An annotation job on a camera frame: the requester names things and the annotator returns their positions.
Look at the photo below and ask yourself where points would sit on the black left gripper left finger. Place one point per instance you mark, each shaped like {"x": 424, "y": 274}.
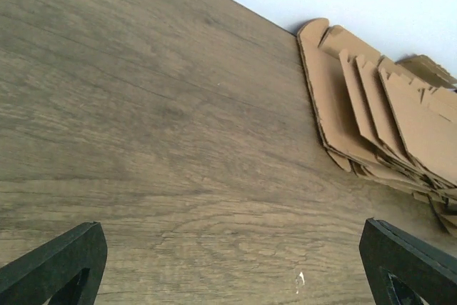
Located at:
{"x": 65, "y": 270}

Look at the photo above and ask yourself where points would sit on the stack of flat cardboard blanks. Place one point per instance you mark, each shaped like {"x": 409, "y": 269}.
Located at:
{"x": 390, "y": 122}

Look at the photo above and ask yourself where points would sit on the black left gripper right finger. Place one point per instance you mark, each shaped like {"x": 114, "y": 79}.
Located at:
{"x": 402, "y": 269}

